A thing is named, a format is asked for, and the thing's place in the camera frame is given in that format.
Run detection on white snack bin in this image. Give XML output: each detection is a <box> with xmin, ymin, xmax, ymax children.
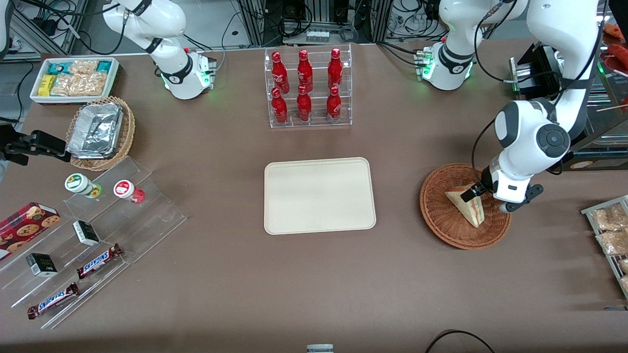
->
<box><xmin>29</xmin><ymin>56</ymin><xmax>121</xmax><ymax>106</ymax></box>

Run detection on clear acrylic bottle rack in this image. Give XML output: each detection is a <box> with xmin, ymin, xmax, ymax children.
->
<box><xmin>264</xmin><ymin>43</ymin><xmax>353</xmax><ymax>129</ymax></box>

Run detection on red cookie box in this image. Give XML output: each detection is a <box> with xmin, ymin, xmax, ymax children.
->
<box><xmin>0</xmin><ymin>202</ymin><xmax>61</xmax><ymax>252</ymax></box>

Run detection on black looped cable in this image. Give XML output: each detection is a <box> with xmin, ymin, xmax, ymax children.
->
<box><xmin>424</xmin><ymin>329</ymin><xmax>496</xmax><ymax>353</ymax></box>

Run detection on grey wire rack tray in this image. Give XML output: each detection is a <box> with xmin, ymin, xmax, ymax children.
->
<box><xmin>580</xmin><ymin>195</ymin><xmax>628</xmax><ymax>301</ymax></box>

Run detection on small jar green label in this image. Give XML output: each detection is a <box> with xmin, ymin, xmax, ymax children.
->
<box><xmin>64</xmin><ymin>173</ymin><xmax>103</xmax><ymax>199</ymax></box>

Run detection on black food warmer yellow panel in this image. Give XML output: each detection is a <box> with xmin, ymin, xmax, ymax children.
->
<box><xmin>527</xmin><ymin>5</ymin><xmax>628</xmax><ymax>172</ymax></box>

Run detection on oval tan wicker basket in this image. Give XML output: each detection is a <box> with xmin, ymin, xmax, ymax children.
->
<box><xmin>65</xmin><ymin>96</ymin><xmax>136</xmax><ymax>172</ymax></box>

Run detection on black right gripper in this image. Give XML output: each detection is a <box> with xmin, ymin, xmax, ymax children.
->
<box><xmin>0</xmin><ymin>131</ymin><xmax>71</xmax><ymax>166</ymax></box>

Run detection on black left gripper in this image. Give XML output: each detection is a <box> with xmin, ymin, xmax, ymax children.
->
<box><xmin>461</xmin><ymin>184</ymin><xmax>544</xmax><ymax>212</ymax></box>

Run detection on Snickers bar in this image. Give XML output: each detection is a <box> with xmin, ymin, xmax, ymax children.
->
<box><xmin>76</xmin><ymin>244</ymin><xmax>123</xmax><ymax>280</ymax></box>
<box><xmin>27</xmin><ymin>282</ymin><xmax>79</xmax><ymax>320</ymax></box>

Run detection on clear acrylic stepped stand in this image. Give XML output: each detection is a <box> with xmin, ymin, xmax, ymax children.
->
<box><xmin>0</xmin><ymin>156</ymin><xmax>188</xmax><ymax>330</ymax></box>

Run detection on small jar red label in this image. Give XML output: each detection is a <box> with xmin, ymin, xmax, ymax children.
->
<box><xmin>113</xmin><ymin>179</ymin><xmax>146</xmax><ymax>204</ymax></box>

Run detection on triangular sandwich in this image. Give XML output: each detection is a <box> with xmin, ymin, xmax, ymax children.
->
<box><xmin>445</xmin><ymin>185</ymin><xmax>486</xmax><ymax>229</ymax></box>

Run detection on small black box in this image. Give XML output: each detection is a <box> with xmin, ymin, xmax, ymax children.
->
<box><xmin>26</xmin><ymin>253</ymin><xmax>58</xmax><ymax>278</ymax></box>
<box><xmin>73</xmin><ymin>220</ymin><xmax>101</xmax><ymax>247</ymax></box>

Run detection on round brown wicker basket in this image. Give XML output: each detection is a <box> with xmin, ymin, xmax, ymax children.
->
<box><xmin>419</xmin><ymin>163</ymin><xmax>512</xmax><ymax>251</ymax></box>

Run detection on clear bag of crackers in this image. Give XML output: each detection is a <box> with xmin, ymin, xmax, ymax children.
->
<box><xmin>69</xmin><ymin>60</ymin><xmax>99</xmax><ymax>76</ymax></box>
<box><xmin>52</xmin><ymin>74</ymin><xmax>81</xmax><ymax>97</ymax></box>
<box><xmin>78</xmin><ymin>73</ymin><xmax>107</xmax><ymax>97</ymax></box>

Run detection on cream plastic serving tray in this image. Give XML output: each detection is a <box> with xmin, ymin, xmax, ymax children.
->
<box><xmin>264</xmin><ymin>157</ymin><xmax>377</xmax><ymax>235</ymax></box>

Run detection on red cola bottle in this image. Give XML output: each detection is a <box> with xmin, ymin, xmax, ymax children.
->
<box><xmin>328</xmin><ymin>48</ymin><xmax>343</xmax><ymax>91</ymax></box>
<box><xmin>296</xmin><ymin>85</ymin><xmax>313</xmax><ymax>122</ymax></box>
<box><xmin>271</xmin><ymin>51</ymin><xmax>290</xmax><ymax>95</ymax></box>
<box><xmin>271</xmin><ymin>87</ymin><xmax>289</xmax><ymax>125</ymax></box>
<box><xmin>296</xmin><ymin>49</ymin><xmax>314</xmax><ymax>94</ymax></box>
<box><xmin>326</xmin><ymin>86</ymin><xmax>342</xmax><ymax>121</ymax></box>

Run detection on metal equipment rack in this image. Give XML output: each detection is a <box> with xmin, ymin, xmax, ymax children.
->
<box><xmin>235</xmin><ymin>0</ymin><xmax>393</xmax><ymax>46</ymax></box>

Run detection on stacked foil containers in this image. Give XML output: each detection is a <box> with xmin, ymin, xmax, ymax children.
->
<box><xmin>67</xmin><ymin>103</ymin><xmax>124</xmax><ymax>159</ymax></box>

